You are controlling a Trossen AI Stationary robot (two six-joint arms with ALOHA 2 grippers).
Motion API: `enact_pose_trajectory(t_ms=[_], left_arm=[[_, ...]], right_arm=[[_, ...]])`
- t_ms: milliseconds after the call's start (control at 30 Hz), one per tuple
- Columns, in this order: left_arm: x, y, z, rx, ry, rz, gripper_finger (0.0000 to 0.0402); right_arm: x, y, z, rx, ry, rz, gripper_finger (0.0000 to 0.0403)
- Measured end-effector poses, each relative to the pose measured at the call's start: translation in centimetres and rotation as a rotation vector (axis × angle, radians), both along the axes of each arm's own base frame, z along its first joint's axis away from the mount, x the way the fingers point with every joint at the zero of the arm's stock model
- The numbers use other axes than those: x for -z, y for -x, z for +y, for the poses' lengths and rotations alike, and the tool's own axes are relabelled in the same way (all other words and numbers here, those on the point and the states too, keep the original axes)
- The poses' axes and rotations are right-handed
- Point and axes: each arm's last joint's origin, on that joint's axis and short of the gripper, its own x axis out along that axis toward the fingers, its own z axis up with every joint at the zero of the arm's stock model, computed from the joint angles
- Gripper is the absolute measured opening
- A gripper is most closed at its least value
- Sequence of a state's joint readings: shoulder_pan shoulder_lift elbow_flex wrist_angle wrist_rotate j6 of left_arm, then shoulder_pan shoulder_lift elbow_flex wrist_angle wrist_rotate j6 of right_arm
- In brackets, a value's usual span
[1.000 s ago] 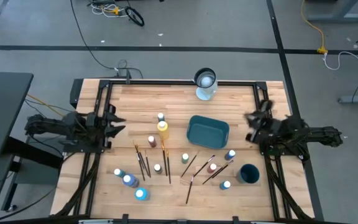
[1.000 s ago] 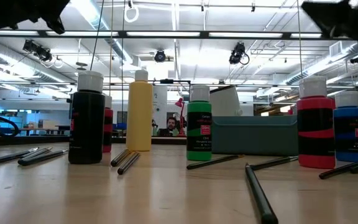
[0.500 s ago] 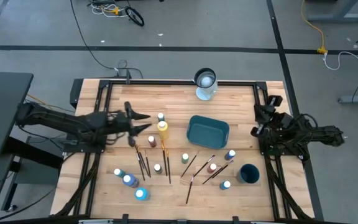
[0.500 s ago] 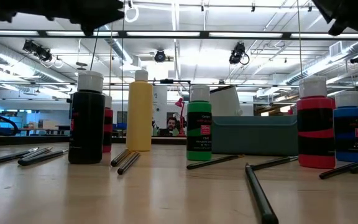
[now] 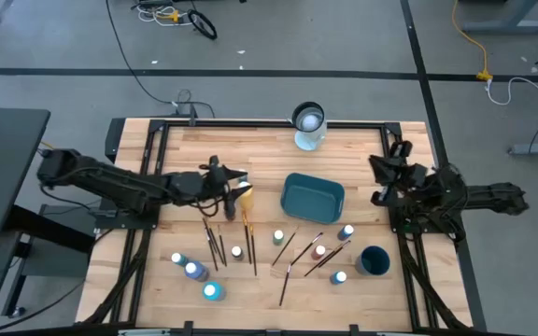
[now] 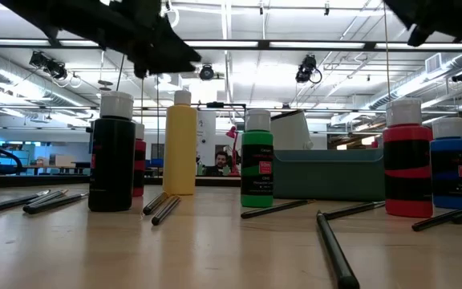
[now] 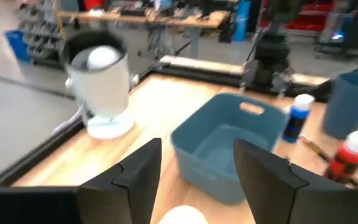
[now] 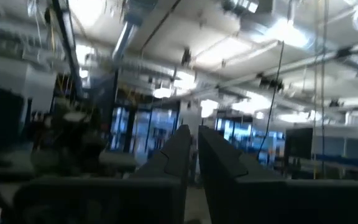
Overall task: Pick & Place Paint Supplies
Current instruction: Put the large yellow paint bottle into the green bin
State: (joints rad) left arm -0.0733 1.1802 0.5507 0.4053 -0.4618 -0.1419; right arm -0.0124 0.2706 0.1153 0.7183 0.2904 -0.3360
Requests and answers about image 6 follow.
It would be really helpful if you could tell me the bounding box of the thin black hanging cord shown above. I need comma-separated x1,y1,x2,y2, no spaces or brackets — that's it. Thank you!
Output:
156,74,161,177

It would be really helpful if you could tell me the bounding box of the yellow hanging cord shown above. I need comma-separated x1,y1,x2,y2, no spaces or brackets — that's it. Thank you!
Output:
382,0,392,100

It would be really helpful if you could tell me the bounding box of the small black paint bottle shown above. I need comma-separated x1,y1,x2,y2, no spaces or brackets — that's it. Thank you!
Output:
87,91,137,213

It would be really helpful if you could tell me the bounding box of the small red paint bottle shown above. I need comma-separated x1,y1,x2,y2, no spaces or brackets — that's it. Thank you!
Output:
383,98,435,219
133,122,147,197

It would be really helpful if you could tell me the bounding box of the person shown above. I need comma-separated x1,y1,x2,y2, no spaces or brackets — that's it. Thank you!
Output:
205,150,232,177

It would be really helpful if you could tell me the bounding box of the red desk lamp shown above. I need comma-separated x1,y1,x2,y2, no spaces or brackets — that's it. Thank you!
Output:
225,125,241,177

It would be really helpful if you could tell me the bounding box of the slanted black hanging cable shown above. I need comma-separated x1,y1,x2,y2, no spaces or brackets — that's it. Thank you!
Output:
115,53,126,92

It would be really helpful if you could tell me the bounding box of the large yellow paint bottle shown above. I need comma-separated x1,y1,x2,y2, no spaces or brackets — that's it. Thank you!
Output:
162,89,198,197

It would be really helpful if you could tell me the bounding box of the small green paint bottle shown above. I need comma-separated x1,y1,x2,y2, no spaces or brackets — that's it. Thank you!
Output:
240,108,274,209

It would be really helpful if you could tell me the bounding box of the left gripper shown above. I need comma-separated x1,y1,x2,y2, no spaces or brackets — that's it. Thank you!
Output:
108,0,202,79

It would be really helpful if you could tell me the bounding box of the black background stand frame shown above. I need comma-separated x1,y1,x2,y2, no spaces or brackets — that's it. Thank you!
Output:
197,101,248,121

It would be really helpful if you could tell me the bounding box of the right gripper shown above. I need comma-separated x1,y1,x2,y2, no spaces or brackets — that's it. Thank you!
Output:
383,0,456,47

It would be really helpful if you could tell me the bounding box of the teal plastic storage bin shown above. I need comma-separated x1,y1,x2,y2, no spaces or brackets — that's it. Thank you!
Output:
272,149,387,202

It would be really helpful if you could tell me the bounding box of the black overhead light frame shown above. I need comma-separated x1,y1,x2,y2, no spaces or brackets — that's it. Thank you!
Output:
0,37,462,52

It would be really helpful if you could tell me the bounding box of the small blue paint bottle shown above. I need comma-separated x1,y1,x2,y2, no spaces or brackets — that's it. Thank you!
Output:
431,116,462,210

